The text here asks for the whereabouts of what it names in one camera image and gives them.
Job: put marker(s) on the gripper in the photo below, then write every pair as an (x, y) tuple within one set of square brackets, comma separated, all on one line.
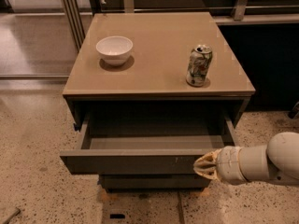
[(228, 165)]

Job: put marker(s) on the grey top drawer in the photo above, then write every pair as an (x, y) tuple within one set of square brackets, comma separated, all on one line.
[(148, 147)]

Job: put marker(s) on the grey drawer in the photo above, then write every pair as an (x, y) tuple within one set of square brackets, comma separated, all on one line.
[(111, 182), (148, 147)]

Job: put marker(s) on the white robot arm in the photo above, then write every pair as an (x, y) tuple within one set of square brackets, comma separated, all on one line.
[(276, 163)]

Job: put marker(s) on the grey lower drawer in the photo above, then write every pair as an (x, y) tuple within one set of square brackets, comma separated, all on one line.
[(111, 182)]

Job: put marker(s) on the grey cabinet with tan top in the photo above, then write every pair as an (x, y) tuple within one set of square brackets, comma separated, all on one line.
[(157, 68)]

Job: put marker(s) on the crushed drink can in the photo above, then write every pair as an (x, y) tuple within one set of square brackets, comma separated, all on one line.
[(199, 62)]

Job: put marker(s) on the white ceramic bowl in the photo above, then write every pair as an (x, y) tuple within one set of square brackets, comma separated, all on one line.
[(114, 50)]

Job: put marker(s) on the metal rail frame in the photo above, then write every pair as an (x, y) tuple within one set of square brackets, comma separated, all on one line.
[(74, 16)]

